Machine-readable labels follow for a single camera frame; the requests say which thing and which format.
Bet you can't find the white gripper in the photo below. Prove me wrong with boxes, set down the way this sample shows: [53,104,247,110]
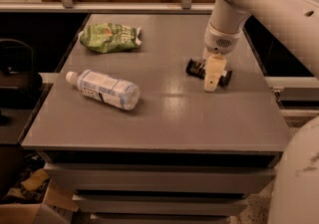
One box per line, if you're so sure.
[202,23,242,92]

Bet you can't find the black rxbar chocolate bar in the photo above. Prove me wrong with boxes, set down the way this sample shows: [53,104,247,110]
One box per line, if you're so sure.
[185,59,232,88]

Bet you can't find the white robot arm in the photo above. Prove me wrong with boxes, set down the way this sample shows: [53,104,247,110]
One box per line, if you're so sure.
[204,0,319,224]

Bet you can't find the green jalapeno chip bag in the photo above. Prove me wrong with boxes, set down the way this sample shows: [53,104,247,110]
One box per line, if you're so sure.
[80,23,142,54]

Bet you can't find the clear plastic water bottle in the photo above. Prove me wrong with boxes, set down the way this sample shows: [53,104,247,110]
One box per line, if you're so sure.
[66,70,140,111]

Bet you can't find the grey drawer cabinet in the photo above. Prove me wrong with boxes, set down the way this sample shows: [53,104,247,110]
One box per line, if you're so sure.
[23,14,290,224]

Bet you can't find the black chair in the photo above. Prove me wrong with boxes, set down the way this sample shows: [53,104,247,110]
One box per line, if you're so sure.
[0,38,43,125]

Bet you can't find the cardboard box left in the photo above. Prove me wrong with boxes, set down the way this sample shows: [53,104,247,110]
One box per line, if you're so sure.
[0,179,79,224]

